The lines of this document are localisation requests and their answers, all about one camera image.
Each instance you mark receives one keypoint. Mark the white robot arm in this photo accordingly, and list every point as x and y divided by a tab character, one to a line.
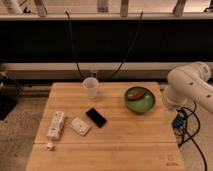
189	82

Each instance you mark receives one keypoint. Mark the brown sausage in bowl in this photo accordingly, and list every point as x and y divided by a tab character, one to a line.
136	95

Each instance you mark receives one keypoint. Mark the green ceramic bowl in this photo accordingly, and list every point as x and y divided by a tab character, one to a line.
142	105

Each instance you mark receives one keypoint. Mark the translucent plastic cup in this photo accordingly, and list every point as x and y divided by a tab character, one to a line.
90	84

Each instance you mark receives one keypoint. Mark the black smartphone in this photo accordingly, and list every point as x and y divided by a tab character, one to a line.
96	117

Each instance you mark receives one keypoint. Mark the white square box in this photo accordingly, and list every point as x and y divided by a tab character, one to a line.
79	126

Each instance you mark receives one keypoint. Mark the blue connector box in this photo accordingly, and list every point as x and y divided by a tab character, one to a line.
178	121

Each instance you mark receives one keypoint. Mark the black equipment at left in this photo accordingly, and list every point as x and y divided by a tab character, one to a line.
9	93

